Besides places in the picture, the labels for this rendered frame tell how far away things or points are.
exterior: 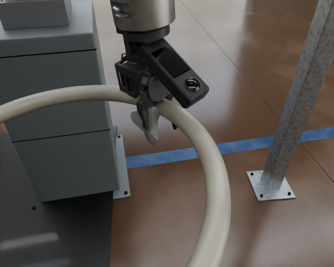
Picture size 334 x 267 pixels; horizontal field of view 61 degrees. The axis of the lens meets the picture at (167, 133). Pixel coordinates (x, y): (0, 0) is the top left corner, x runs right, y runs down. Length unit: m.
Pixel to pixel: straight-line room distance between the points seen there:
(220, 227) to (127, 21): 0.28
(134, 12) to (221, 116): 1.69
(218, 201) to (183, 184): 1.23
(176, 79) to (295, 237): 1.20
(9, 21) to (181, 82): 0.84
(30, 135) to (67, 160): 0.20
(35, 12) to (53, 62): 0.17
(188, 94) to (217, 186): 0.14
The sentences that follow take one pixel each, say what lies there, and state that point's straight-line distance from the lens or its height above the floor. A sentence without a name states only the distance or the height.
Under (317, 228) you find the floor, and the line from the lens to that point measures 1.58.
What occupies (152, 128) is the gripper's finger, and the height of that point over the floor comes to 0.90.
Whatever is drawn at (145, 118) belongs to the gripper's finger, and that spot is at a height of 0.92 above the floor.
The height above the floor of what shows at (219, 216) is 0.94.
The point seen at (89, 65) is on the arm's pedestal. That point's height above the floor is 0.73.
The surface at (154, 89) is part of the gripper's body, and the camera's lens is 0.45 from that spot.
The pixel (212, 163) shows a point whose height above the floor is 0.94.
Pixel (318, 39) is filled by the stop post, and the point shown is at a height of 0.82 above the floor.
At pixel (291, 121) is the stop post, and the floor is 0.47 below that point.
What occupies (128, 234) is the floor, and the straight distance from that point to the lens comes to 1.40.
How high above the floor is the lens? 1.21
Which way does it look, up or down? 40 degrees down
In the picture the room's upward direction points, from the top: straight up
